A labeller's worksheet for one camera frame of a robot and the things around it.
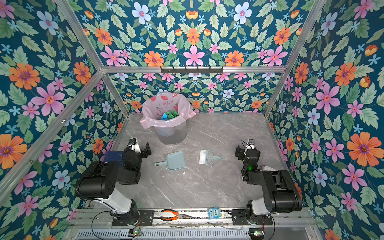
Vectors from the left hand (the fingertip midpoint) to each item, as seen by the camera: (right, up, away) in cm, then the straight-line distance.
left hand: (140, 139), depth 90 cm
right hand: (+67, -4, +2) cm, 67 cm away
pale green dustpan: (+21, -14, +3) cm, 25 cm away
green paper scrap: (+19, +15, +3) cm, 25 cm away
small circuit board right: (+64, -43, -19) cm, 80 cm away
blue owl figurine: (+44, -36, -16) cm, 59 cm away
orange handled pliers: (+25, -38, -17) cm, 48 cm away
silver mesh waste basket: (+19, +2, +6) cm, 20 cm away
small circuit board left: (+5, -43, -19) cm, 48 cm away
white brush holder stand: (+77, -17, -4) cm, 79 cm away
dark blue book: (-18, -11, +4) cm, 22 cm away
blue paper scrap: (+14, +14, +3) cm, 20 cm away
